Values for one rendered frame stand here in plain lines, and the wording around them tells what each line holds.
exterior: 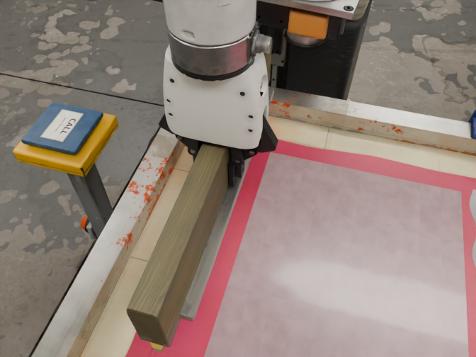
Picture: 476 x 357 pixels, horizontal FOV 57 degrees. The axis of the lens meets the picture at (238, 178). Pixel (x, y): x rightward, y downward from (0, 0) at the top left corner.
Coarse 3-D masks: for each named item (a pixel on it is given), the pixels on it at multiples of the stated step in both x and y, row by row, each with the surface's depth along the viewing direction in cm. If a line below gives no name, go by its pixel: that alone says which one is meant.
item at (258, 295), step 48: (240, 240) 62; (240, 288) 57; (288, 288) 57; (336, 288) 57; (384, 288) 57; (432, 288) 57; (192, 336) 53; (240, 336) 53; (288, 336) 53; (336, 336) 53; (384, 336) 53; (432, 336) 53
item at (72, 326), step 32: (288, 96) 76; (320, 96) 76; (160, 128) 71; (352, 128) 74; (384, 128) 73; (416, 128) 71; (448, 128) 71; (160, 160) 66; (128, 192) 62; (160, 192) 66; (128, 224) 59; (96, 256) 56; (128, 256) 59; (96, 288) 53; (64, 320) 51; (96, 320) 54; (64, 352) 48
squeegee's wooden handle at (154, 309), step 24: (216, 144) 47; (192, 168) 45; (216, 168) 45; (192, 192) 43; (216, 192) 46; (192, 216) 41; (216, 216) 49; (168, 240) 40; (192, 240) 40; (168, 264) 38; (192, 264) 42; (144, 288) 37; (168, 288) 37; (144, 312) 35; (168, 312) 38; (144, 336) 40; (168, 336) 39
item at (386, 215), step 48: (288, 144) 73; (240, 192) 67; (288, 192) 67; (336, 192) 67; (384, 192) 67; (432, 192) 67; (288, 240) 61; (336, 240) 61; (384, 240) 61; (432, 240) 61
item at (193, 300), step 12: (240, 180) 52; (228, 192) 51; (228, 204) 50; (228, 216) 49; (216, 228) 48; (216, 240) 47; (204, 252) 46; (216, 252) 46; (204, 264) 45; (204, 276) 44; (192, 288) 44; (204, 288) 44; (192, 300) 43; (192, 312) 42
